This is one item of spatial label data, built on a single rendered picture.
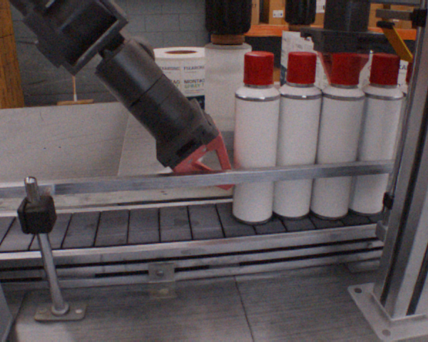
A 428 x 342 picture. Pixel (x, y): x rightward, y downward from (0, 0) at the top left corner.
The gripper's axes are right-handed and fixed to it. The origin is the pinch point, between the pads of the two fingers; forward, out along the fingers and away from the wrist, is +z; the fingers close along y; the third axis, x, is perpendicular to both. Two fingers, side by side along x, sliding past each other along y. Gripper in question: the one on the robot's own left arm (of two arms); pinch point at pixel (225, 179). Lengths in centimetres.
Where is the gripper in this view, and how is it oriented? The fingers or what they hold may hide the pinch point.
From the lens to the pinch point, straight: 48.1
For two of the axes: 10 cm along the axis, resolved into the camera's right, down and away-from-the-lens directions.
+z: 6.2, 6.8, 4.0
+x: -7.7, 6.2, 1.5
